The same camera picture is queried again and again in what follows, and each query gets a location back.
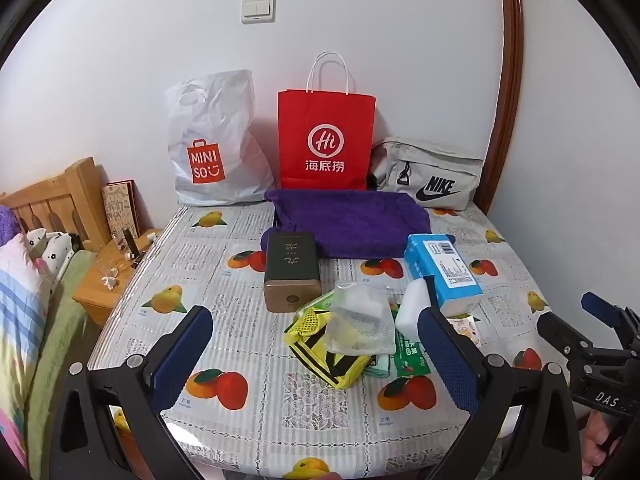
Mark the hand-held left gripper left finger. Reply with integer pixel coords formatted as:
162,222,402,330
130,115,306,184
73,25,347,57
50,305,214,480

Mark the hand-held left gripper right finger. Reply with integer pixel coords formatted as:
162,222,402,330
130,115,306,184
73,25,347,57
417,305,583,480

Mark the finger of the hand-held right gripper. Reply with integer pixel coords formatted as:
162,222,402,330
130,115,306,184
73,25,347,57
580,291,640,348
536,311,603,363

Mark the dark green wipes packet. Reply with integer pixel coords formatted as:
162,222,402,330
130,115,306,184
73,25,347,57
392,335,432,377

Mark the white sponge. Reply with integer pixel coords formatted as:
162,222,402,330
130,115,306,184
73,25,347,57
396,275,441,336

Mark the clear plastic bag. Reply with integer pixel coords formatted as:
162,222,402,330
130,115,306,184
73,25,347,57
324,282,398,356

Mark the yellow black striped cloth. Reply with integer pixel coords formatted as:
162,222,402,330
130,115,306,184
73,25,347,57
284,305,373,391

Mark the purple towel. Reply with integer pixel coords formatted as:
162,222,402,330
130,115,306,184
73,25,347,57
264,188,457,261

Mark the person's right hand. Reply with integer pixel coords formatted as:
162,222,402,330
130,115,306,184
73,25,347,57
580,407,626,480

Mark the small white lemon-print packet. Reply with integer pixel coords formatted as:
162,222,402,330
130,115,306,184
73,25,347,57
450,316,483,348

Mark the blue tissue pack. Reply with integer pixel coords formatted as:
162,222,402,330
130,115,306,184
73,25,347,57
403,233,485,317

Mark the fruit-print tablecloth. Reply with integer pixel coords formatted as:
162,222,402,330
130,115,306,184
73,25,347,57
87,200,566,480

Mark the wooden nightstand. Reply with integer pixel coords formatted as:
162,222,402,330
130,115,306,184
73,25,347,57
72,227,163,328

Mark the clear glass cup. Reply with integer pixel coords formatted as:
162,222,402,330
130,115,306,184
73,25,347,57
99,255,125,290

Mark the dark green tin box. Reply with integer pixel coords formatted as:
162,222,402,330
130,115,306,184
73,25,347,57
263,230,322,313

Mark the patterned book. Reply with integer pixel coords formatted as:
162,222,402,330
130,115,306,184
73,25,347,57
101,178,142,241

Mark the striped pastel blanket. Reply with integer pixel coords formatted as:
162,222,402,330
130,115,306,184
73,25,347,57
0,240,51,471

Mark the grey waist bag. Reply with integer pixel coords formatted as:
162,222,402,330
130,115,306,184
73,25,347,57
370,137,485,210

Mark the wooden headboard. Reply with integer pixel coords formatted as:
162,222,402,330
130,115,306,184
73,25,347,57
0,156,112,251

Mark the white plastic shopping bag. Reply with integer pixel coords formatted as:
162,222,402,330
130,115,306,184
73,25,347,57
165,69,275,207

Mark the purple plush toy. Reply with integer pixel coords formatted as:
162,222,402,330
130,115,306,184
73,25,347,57
0,204,26,246

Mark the red paper bag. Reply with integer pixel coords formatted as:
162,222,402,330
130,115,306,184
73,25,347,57
277,51,377,192

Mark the white wall light switch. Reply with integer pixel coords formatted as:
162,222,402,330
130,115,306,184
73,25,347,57
241,0,277,25

